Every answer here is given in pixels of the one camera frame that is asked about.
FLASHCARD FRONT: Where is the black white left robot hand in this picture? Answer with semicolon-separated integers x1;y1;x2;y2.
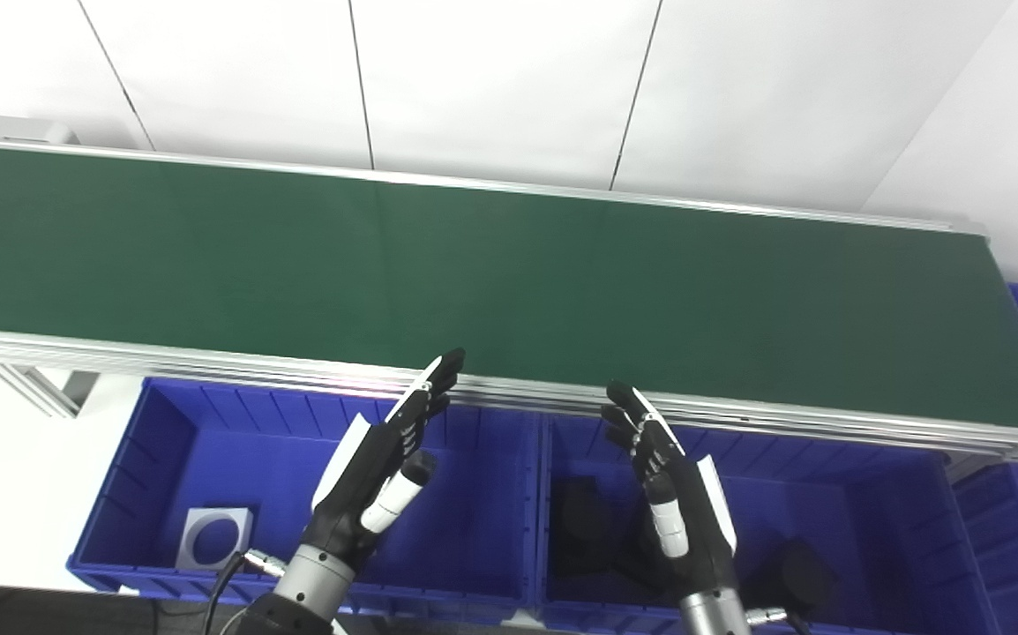
302;347;468;570

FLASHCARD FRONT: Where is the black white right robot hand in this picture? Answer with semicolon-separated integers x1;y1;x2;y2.
602;380;739;601

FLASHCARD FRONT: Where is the white square part round hole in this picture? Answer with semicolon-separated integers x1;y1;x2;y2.
176;506;254;572

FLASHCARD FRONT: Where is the aluminium conveyor support leg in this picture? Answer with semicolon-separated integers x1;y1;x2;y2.
0;362;101;419

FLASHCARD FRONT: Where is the grey conveyor motor housing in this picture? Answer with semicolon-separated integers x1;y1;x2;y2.
0;114;79;147

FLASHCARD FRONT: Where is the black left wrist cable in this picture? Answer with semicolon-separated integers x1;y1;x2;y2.
203;549;286;635

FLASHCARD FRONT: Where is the green conveyor belt aluminium frame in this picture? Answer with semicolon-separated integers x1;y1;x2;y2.
0;137;1018;467

